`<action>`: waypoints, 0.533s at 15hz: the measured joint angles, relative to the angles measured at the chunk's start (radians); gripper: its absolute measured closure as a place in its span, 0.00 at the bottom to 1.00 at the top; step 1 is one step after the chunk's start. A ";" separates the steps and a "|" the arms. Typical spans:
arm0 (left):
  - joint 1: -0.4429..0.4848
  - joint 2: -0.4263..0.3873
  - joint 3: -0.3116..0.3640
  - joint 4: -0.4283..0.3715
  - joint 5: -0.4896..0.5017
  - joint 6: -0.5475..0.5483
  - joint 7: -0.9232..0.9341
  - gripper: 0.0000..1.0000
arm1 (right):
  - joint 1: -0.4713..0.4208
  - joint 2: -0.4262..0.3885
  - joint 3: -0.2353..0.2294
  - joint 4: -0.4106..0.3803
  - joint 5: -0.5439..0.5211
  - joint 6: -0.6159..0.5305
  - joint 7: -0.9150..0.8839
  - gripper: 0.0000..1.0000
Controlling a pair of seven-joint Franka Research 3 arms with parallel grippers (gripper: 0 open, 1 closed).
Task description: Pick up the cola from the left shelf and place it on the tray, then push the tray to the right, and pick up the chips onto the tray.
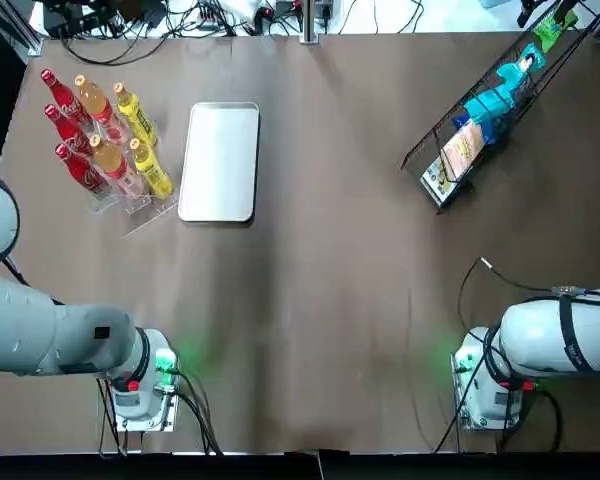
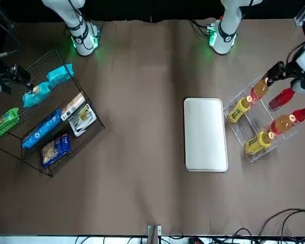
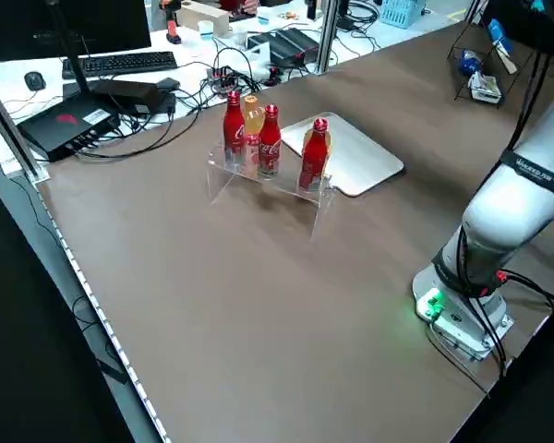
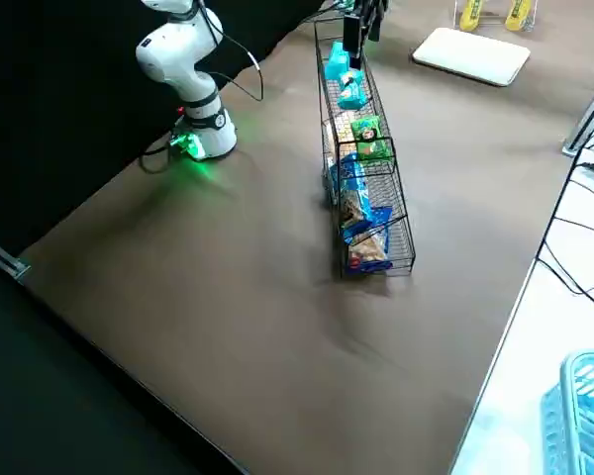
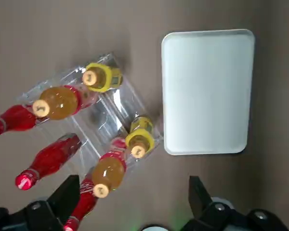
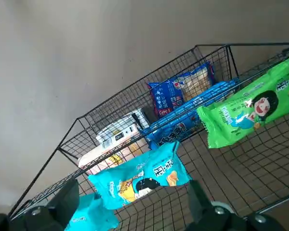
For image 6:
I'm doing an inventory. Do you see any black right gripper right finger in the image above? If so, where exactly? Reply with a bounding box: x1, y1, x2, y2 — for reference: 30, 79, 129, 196
186, 179, 289, 231

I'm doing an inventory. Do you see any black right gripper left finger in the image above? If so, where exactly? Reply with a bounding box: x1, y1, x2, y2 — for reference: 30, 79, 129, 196
0, 178, 80, 231

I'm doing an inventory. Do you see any blue chips packet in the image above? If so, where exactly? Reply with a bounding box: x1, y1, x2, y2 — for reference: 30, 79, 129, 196
141, 80, 240, 150

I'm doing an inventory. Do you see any green chips packet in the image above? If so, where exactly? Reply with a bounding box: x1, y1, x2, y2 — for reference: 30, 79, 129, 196
197, 54, 289, 149

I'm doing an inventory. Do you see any pink white snack box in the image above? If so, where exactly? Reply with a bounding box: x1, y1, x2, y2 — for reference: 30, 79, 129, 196
78, 108, 151, 176

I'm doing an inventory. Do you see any blue biscuit packet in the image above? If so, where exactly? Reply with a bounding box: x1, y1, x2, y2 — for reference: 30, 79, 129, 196
147, 61, 217, 119

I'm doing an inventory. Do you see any black wire basket rack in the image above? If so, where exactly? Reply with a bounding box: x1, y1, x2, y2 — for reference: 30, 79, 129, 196
8, 42, 289, 231

